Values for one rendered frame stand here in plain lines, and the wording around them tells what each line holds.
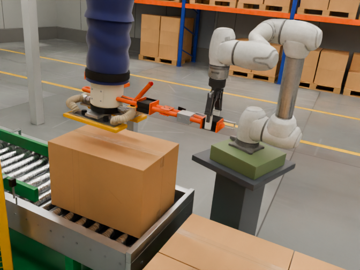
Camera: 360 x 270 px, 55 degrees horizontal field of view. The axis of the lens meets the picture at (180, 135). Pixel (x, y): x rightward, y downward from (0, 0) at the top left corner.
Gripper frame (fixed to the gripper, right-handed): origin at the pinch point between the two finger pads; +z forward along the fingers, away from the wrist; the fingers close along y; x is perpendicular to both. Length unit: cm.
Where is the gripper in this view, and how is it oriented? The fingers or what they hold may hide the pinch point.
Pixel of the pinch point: (211, 121)
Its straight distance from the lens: 159.4
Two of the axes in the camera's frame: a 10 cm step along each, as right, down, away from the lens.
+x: 8.9, 2.4, -4.0
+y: -4.6, 2.9, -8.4
